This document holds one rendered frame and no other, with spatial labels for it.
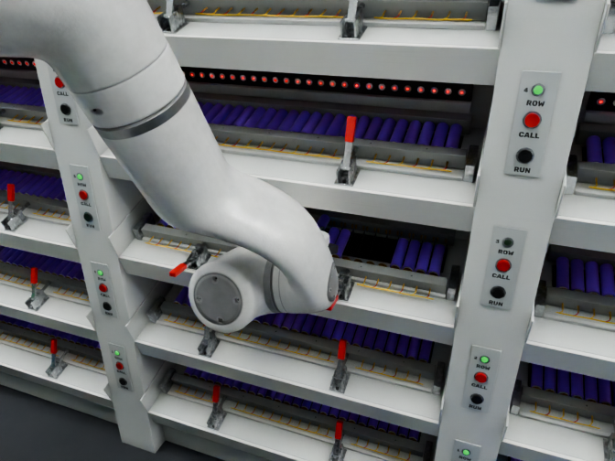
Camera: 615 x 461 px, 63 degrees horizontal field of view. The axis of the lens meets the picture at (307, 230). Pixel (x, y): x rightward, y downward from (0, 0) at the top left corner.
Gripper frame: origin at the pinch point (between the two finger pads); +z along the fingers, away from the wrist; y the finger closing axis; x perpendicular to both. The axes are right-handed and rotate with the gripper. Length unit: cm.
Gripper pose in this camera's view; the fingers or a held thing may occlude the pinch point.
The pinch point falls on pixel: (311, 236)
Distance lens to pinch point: 84.7
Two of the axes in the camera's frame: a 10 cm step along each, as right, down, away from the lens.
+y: -9.4, -1.5, 3.1
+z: 3.4, -2.1, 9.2
